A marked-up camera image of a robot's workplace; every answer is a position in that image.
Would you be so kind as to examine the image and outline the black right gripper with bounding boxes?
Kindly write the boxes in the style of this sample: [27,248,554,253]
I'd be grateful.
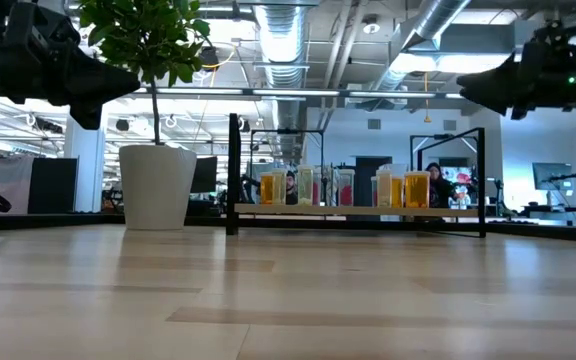
[456,24,576,122]

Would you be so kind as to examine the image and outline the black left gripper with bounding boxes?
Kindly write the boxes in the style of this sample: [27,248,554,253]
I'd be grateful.
[0,47,142,131]

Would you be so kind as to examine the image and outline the wooden shelf black metal legs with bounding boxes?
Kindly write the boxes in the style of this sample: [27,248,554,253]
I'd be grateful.
[226,112,487,239]

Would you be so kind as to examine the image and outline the white building pillar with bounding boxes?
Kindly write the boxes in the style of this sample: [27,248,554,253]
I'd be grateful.
[64,114,109,214]

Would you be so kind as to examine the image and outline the green leafy plant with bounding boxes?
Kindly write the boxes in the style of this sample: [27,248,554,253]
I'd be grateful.
[78,0,212,146]

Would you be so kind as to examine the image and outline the colourful display screen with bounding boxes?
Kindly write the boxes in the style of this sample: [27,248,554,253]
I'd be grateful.
[441,166,474,201]

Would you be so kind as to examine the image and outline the black office monitor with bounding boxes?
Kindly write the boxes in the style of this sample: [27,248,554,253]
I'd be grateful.
[191,156,219,195]
[531,161,574,192]

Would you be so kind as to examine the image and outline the black partition panel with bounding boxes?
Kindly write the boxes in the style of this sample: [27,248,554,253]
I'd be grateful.
[27,157,80,215]

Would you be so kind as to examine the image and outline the person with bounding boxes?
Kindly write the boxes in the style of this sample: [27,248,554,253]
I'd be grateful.
[285,170,299,205]
[425,161,462,209]

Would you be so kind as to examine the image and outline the white plant pot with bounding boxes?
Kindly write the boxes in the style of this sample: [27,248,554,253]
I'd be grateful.
[119,144,198,232]

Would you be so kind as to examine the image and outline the black hanging ceiling device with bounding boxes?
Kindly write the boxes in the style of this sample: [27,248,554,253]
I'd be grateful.
[200,45,221,70]

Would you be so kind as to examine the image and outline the black aluminium crossbar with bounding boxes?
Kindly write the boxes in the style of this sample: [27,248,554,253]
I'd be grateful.
[195,214,484,232]

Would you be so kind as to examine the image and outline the long ceiling light strip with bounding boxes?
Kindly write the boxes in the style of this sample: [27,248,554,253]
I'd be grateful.
[137,85,464,103]

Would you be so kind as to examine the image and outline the yellow hanging cord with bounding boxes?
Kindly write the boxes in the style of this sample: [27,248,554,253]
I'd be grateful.
[422,72,432,125]

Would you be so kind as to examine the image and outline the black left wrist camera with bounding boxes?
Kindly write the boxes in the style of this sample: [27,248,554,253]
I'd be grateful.
[15,2,82,50]

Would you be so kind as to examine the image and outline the silver ventilation duct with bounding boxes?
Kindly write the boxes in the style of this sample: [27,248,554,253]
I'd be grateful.
[362,0,472,109]
[252,0,314,166]

